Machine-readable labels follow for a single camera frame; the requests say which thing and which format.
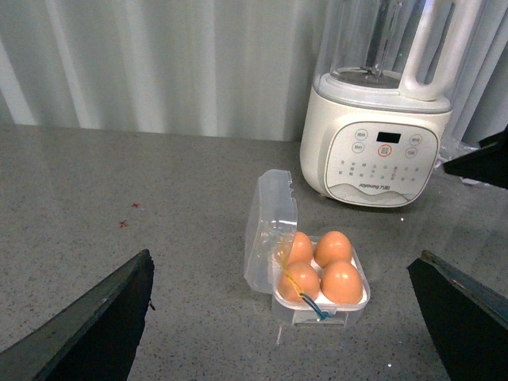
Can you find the clear plastic egg box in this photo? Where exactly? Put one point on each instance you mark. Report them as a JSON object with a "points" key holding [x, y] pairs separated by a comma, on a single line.
{"points": [[272, 225]]}

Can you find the brown egg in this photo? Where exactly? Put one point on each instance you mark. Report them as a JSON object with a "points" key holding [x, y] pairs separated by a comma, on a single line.
{"points": [[341, 283], [332, 246], [306, 277], [302, 250]]}

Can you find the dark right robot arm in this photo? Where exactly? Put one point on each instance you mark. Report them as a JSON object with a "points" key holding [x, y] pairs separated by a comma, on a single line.
{"points": [[466, 320]]}

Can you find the white Joyoung blender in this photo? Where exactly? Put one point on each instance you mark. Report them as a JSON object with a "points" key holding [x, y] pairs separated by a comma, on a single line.
{"points": [[379, 101]]}

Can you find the blue rubber band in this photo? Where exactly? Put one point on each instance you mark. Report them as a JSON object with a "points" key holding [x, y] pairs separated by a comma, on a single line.
{"points": [[321, 314]]}

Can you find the clear plastic bag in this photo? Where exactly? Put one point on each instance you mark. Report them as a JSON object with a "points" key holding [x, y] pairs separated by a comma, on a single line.
{"points": [[451, 149]]}

